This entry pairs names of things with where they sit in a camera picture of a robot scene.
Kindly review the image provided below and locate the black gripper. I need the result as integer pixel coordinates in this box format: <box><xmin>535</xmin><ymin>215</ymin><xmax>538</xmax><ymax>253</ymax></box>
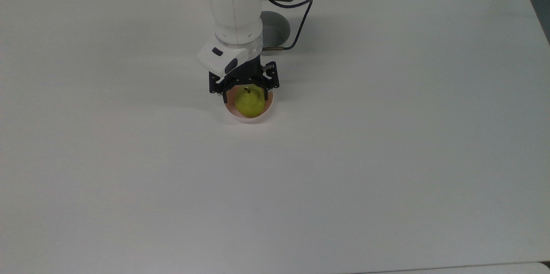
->
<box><xmin>208</xmin><ymin>55</ymin><xmax>280</xmax><ymax>104</ymax></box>

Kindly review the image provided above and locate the green yellow pear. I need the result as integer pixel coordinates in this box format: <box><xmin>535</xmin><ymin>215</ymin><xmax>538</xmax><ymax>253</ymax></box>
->
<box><xmin>235</xmin><ymin>86</ymin><xmax>265</xmax><ymax>117</ymax></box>

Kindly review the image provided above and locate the pink plastic bowl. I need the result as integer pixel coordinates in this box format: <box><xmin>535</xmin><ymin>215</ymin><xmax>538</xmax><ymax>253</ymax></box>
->
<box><xmin>223</xmin><ymin>87</ymin><xmax>274</xmax><ymax>123</ymax></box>

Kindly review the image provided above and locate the grey plastic bowl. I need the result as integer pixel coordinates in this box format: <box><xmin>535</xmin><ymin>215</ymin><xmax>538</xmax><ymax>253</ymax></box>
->
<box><xmin>260</xmin><ymin>11</ymin><xmax>291</xmax><ymax>47</ymax></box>

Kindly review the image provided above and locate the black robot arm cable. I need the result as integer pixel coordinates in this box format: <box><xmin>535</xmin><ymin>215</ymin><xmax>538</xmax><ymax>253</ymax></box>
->
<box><xmin>261</xmin><ymin>0</ymin><xmax>314</xmax><ymax>52</ymax></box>

